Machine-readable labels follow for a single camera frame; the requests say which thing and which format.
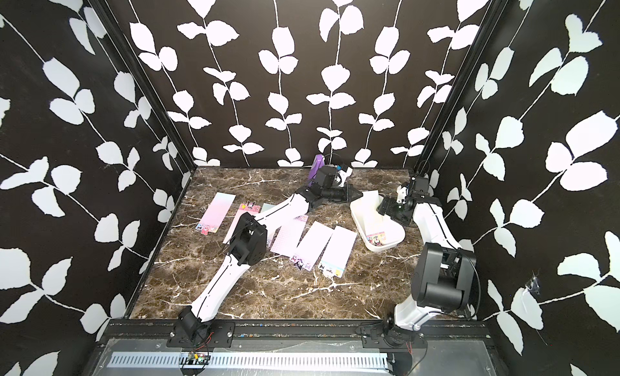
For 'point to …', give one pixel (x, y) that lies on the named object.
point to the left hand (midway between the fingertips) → (366, 192)
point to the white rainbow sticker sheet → (335, 260)
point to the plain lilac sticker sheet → (311, 248)
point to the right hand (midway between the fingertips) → (384, 206)
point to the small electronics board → (195, 358)
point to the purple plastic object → (319, 162)
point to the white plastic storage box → (374, 230)
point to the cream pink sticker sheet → (377, 239)
